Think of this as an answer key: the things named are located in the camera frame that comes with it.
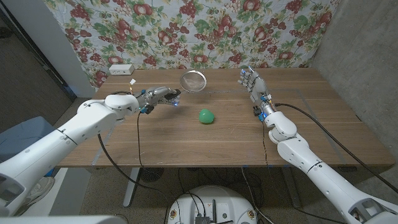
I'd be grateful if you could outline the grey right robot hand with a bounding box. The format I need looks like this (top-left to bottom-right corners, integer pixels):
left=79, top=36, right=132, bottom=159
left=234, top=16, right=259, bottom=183
left=238, top=65, right=277, bottom=116

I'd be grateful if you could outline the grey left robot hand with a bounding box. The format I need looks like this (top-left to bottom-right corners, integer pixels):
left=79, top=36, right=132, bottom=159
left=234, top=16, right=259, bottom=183
left=136, top=86, right=182, bottom=108

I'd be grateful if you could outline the metal mesh sieve black handle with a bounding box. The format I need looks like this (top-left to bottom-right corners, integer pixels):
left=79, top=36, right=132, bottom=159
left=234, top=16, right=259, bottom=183
left=164, top=69, right=207, bottom=100

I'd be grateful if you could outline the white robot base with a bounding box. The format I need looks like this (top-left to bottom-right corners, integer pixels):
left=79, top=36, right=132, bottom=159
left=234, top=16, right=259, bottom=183
left=167, top=185, right=259, bottom=224

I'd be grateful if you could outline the green stress ball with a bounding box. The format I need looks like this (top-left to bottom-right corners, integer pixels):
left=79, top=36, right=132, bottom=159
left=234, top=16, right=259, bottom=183
left=198, top=108, right=215, bottom=124

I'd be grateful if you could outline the white power strip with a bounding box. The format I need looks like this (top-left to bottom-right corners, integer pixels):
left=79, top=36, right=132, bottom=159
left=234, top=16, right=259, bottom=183
left=108, top=63, right=135, bottom=76

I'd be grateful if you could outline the floral fruit print backdrop cloth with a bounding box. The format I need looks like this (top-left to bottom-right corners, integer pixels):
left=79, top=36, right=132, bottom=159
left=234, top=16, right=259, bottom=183
left=43, top=0, right=341, bottom=90

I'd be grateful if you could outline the black round fan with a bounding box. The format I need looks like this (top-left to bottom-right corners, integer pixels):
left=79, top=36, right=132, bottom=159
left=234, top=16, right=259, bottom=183
left=139, top=167, right=165, bottom=183

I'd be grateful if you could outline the white table leg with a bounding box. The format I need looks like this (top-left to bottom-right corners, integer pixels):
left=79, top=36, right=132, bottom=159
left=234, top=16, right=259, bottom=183
left=123, top=167, right=141, bottom=208

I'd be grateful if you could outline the dark table leg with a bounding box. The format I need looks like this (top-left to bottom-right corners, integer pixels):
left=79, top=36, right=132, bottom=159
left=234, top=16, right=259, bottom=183
left=287, top=185, right=302, bottom=208

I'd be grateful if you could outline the blue grey bin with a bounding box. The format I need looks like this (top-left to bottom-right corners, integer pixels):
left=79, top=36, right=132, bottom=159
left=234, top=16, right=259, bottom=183
left=0, top=116, right=57, bottom=162

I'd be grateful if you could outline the grey white sneaker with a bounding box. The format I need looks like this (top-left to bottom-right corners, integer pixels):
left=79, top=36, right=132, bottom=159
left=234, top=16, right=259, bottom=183
left=14, top=176, right=56, bottom=216

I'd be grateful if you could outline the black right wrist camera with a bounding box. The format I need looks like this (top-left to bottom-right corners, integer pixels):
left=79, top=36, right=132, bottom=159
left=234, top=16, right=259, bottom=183
left=252, top=105, right=266, bottom=123

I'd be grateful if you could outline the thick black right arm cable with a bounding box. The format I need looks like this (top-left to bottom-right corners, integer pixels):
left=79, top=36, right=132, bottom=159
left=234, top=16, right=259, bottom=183
left=275, top=103, right=398, bottom=194

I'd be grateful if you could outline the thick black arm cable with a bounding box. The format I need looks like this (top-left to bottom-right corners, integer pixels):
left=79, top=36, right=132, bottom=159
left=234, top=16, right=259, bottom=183
left=96, top=90, right=170, bottom=202
left=275, top=103, right=398, bottom=194

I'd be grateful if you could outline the thin black left wrist cable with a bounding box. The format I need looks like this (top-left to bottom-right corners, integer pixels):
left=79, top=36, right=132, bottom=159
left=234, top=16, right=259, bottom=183
left=136, top=112, right=147, bottom=170

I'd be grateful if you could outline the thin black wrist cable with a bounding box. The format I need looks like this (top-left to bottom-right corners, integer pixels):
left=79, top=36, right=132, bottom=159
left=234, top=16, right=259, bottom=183
left=261, top=121, right=343, bottom=224
left=136, top=112, right=147, bottom=170

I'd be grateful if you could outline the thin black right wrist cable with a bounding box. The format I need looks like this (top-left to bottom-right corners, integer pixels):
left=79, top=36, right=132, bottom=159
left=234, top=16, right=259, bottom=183
left=261, top=121, right=343, bottom=224

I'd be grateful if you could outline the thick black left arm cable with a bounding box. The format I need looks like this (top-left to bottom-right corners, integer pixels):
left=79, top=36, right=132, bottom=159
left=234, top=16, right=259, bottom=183
left=96, top=90, right=170, bottom=202

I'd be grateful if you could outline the black door frame rail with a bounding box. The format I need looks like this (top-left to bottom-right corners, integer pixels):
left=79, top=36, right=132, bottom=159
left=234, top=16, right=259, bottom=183
left=0, top=5, right=77, bottom=101

